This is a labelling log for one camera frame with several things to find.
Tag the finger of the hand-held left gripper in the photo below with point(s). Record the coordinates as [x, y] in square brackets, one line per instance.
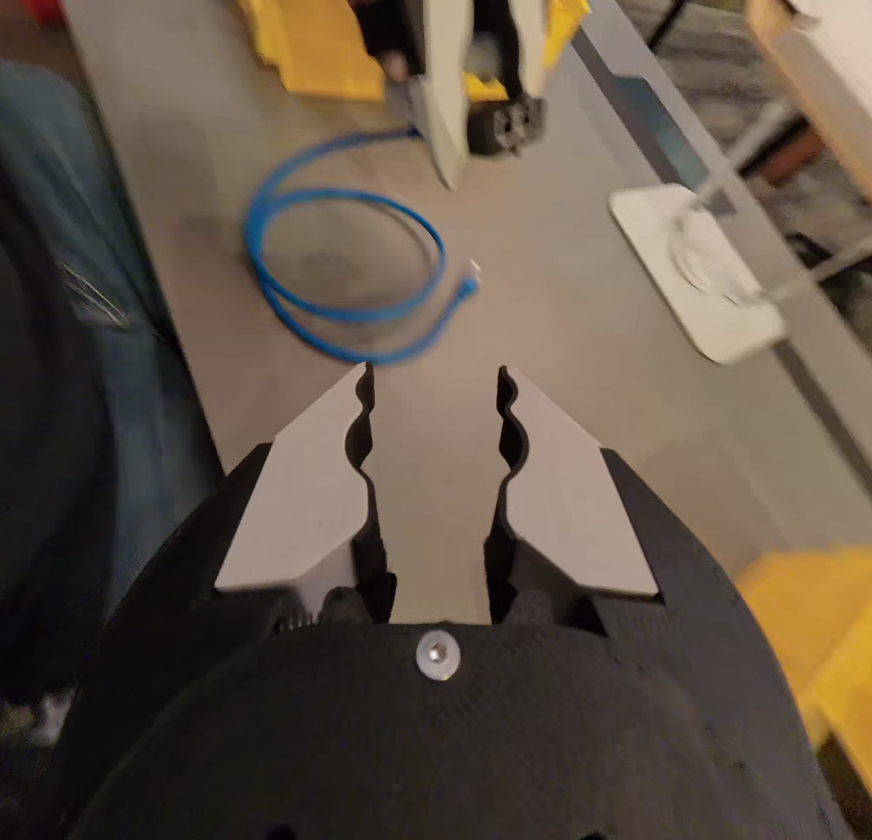
[533, 29]
[446, 70]

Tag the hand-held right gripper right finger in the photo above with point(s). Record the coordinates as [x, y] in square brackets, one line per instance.
[579, 513]

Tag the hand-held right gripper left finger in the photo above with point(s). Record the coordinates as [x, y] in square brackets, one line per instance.
[306, 513]

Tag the yellow plastic storage bin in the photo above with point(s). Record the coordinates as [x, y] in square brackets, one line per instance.
[320, 43]
[817, 635]

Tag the person's blue jeans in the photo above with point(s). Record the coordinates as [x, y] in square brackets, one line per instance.
[136, 309]

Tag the person's dark sweater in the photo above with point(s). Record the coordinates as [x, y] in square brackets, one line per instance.
[48, 445]

